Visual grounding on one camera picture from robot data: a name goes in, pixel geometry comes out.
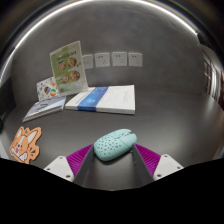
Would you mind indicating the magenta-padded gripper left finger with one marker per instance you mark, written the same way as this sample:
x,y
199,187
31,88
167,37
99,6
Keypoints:
x,y
78,163

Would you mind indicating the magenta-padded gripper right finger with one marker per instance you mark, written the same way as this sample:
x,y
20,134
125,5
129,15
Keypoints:
x,y
150,161

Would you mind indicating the mint green perforated computer mouse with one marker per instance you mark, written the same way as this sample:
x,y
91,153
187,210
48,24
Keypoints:
x,y
113,145

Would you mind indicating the orange corgi-shaped mouse pad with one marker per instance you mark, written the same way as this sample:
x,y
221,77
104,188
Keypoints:
x,y
25,143

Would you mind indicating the grey patterned book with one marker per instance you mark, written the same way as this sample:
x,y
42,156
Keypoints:
x,y
43,108

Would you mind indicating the white book with blue band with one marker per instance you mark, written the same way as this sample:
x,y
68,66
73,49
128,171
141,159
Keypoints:
x,y
113,99

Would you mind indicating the small white patterned card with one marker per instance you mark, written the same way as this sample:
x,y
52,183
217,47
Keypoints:
x,y
46,89

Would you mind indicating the green food menu sheet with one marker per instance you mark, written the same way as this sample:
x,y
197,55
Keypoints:
x,y
68,68

